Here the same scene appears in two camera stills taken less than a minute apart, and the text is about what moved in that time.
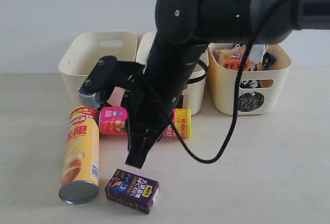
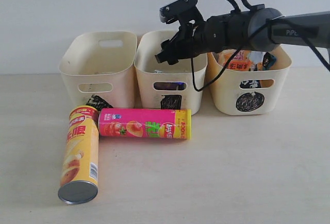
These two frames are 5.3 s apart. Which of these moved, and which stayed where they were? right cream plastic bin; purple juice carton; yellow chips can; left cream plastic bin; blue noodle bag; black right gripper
Moved: black right gripper; purple juice carton
Stayed: left cream plastic bin; right cream plastic bin; blue noodle bag; yellow chips can
